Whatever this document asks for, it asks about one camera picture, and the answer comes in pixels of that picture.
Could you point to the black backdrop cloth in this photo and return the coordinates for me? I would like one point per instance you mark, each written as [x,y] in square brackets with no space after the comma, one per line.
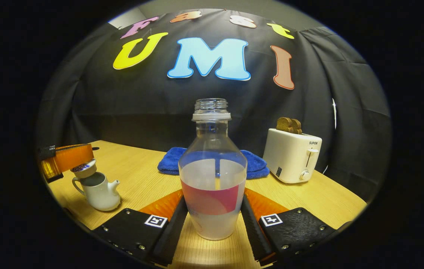
[141,104]

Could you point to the white toaster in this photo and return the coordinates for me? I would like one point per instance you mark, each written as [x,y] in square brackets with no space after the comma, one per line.
[290,157]

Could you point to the white blue-patterned teacup lid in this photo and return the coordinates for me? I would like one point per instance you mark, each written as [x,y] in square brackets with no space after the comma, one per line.
[84,170]

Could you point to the white ceramic teacup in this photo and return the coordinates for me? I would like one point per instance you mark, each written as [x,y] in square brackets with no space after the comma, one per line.
[102,194]

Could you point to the blue towel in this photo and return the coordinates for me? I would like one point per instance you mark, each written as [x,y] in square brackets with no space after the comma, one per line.
[256,164]

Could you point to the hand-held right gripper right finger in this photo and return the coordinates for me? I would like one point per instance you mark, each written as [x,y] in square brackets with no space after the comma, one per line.
[253,231]

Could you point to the clear plastic water bottle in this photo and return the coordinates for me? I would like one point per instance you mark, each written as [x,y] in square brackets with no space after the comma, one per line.
[212,201]

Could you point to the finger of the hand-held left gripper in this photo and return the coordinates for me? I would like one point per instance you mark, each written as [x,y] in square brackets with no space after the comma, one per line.
[74,157]

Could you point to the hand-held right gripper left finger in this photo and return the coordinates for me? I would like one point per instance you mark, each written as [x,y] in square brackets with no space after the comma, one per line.
[167,231]

